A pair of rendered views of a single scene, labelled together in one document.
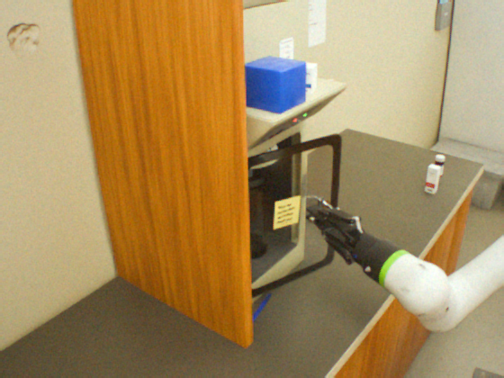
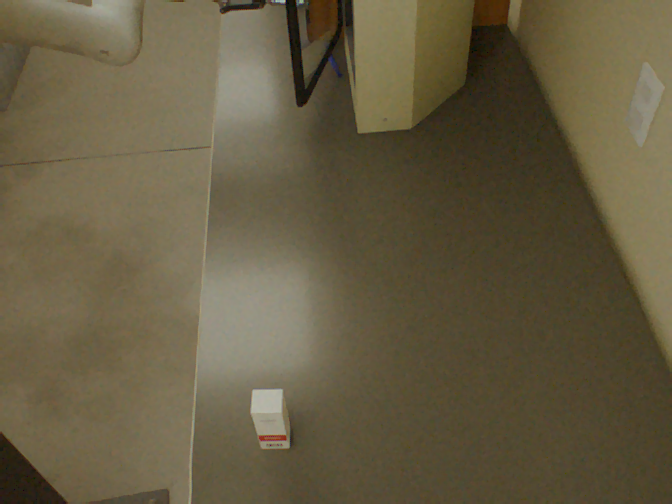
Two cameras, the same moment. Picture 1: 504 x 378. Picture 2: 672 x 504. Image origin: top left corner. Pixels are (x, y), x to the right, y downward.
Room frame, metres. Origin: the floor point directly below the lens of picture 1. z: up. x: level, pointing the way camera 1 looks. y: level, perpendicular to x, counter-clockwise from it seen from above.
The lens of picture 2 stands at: (2.04, -0.89, 1.81)
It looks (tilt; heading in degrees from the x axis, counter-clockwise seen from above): 49 degrees down; 141
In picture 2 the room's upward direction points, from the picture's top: 4 degrees counter-clockwise
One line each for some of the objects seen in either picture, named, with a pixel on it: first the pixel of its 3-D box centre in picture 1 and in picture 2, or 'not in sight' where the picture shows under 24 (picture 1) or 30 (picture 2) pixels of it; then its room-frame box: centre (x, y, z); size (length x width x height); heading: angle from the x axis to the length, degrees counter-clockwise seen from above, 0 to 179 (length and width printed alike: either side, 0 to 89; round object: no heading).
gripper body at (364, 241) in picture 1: (361, 246); not in sight; (0.93, -0.25, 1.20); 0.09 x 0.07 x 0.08; 32
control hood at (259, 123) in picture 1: (292, 115); not in sight; (1.08, -0.10, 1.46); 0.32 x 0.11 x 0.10; 142
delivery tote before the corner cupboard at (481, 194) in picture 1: (467, 173); not in sight; (3.29, -1.68, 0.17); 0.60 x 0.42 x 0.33; 50
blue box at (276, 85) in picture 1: (274, 83); not in sight; (1.03, -0.05, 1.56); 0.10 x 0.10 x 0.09; 52
